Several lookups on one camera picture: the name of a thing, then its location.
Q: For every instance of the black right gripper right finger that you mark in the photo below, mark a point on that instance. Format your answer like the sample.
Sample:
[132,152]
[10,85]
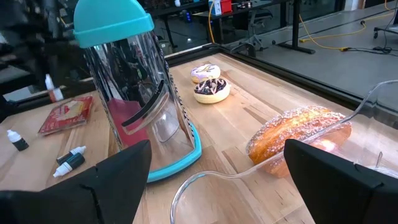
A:
[335,193]

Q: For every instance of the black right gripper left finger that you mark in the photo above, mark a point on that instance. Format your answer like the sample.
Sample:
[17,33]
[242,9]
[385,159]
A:
[93,199]

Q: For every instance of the blue dropper bottle white cap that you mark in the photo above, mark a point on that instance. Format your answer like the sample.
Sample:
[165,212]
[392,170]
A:
[69,165]

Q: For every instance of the black dropper bottle white cap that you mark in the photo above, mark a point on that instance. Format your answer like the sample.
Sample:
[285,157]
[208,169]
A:
[70,155]
[18,141]

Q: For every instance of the sugared long bread roll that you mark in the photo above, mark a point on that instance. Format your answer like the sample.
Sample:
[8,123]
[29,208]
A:
[289,130]

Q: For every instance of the red snack packet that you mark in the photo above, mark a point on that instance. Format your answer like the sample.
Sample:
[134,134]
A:
[66,114]

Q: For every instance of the red dropper bottle white cap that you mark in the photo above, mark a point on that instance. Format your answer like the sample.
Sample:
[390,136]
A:
[55,93]

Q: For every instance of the chocolate frosted donut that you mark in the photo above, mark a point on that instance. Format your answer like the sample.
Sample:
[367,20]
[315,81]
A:
[212,93]

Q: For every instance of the pale purple frosted donut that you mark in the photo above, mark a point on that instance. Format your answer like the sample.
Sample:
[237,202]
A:
[205,72]

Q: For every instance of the black office desk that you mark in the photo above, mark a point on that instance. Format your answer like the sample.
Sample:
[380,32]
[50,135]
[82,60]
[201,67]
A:
[296,25]

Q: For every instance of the black office chair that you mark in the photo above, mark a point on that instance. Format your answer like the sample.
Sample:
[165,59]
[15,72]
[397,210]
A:
[258,18]

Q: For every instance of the clear plastic container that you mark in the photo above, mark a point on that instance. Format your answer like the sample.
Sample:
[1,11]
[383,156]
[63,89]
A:
[217,202]

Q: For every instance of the red box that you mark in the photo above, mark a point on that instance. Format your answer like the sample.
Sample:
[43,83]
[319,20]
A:
[226,6]

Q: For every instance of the white and blue box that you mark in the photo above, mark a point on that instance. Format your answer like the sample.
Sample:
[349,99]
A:
[216,7]

